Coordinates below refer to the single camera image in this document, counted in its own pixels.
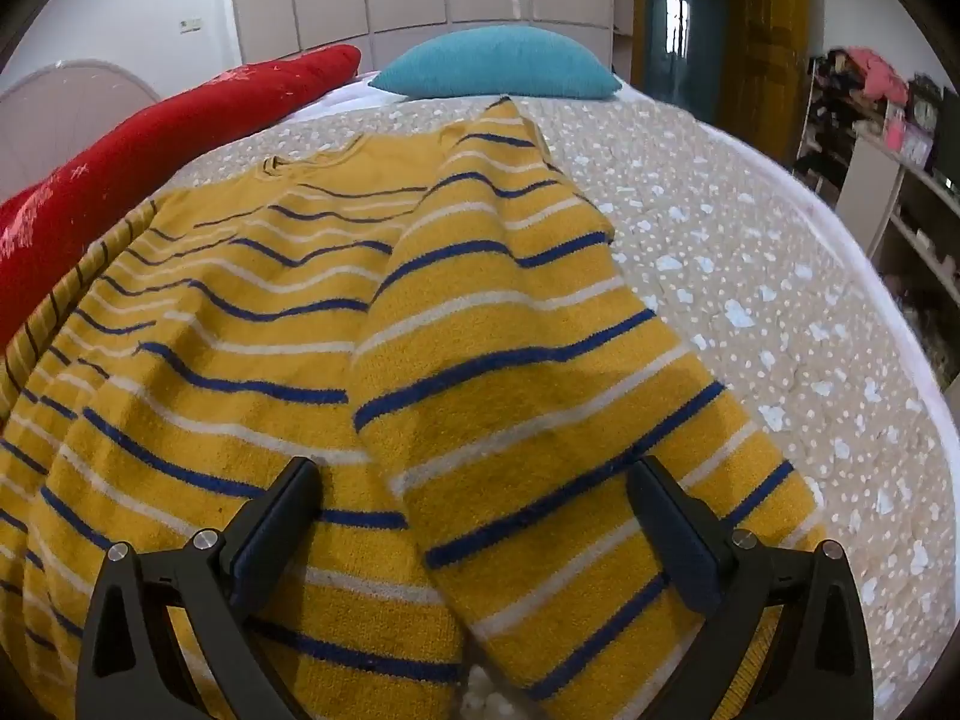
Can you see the cluttered shoe rack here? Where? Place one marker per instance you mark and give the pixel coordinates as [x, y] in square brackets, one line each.
[825, 127]

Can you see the dark monitor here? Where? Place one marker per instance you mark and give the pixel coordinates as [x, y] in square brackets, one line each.
[951, 135]

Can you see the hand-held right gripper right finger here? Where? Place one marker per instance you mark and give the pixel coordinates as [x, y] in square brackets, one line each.
[686, 540]

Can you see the white shelf unit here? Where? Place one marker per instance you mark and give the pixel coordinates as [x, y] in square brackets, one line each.
[870, 180]

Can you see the long red pillow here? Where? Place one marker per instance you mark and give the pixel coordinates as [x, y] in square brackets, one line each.
[150, 142]

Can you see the pink container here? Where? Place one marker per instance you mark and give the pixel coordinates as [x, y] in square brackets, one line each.
[895, 131]

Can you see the white headboard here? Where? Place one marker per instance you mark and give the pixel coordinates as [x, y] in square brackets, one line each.
[60, 112]

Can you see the wall socket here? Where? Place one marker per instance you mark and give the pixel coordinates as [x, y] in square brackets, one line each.
[192, 25]

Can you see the yellow wooden door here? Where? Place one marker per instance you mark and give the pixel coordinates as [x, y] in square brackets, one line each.
[765, 37]

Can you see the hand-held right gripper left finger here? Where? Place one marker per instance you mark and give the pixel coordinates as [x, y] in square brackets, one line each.
[262, 547]

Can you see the teal pillow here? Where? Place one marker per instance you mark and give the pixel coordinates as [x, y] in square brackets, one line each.
[495, 60]

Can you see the yellow striped sweater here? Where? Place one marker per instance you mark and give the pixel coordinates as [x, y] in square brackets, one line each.
[465, 315]

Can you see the pink cloth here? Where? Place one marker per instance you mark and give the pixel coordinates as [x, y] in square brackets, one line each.
[881, 75]

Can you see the beige dotted bedspread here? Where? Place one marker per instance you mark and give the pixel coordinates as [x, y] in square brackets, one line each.
[712, 277]

